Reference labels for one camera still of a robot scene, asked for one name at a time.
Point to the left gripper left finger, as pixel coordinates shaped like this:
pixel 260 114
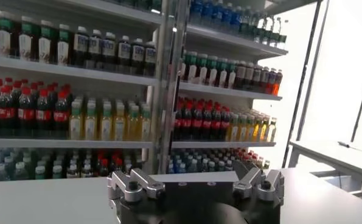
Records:
pixel 147 185

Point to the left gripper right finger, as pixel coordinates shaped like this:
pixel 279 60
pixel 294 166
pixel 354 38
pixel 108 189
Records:
pixel 253 182

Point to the cola bottle red cap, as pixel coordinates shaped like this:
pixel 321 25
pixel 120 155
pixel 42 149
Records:
pixel 207 123
pixel 197 123
pixel 5 112
pixel 25 114
pixel 43 115
pixel 187 123
pixel 178 123
pixel 61 115
pixel 104 168
pixel 225 124
pixel 118 165
pixel 216 124

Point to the grey metal shelf board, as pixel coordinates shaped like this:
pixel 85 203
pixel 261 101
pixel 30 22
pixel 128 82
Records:
pixel 123 12
pixel 223 144
pixel 77 71
pixel 229 90
pixel 77 143
pixel 235 41

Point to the small dark bottle white label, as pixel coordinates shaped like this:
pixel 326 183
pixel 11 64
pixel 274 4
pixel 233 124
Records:
pixel 40 173
pixel 57 172

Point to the grey metal drink shelf rack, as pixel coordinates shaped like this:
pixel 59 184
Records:
pixel 180 91
pixel 162 91

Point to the orange tea bottle white label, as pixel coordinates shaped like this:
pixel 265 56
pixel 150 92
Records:
pixel 278 83

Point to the dark drink bottle white cap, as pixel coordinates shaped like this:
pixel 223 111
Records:
pixel 94 51
pixel 80 48
pixel 257 78
pixel 265 80
pixel 108 53
pixel 150 59
pixel 272 81
pixel 137 57
pixel 124 55

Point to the dark bottle beige label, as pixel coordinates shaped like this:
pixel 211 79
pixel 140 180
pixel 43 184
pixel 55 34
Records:
pixel 249 77
pixel 241 76

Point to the brown tea bottle green cap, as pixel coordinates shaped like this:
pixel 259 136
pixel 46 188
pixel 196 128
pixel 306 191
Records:
pixel 193 69
pixel 25 45
pixel 213 72
pixel 184 68
pixel 231 75
pixel 222 74
pixel 4 42
pixel 203 70
pixel 45 48
pixel 63 51

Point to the green label clear bottle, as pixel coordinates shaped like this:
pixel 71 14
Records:
pixel 245 22
pixel 276 34
pixel 253 26
pixel 261 30
pixel 20 172
pixel 269 32
pixel 283 38
pixel 0 173

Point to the blue label water bottle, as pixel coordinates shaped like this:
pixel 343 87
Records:
pixel 236 19
pixel 196 12
pixel 207 12
pixel 227 17
pixel 217 14

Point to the grey metal frame table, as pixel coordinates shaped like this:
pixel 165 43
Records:
pixel 329 155

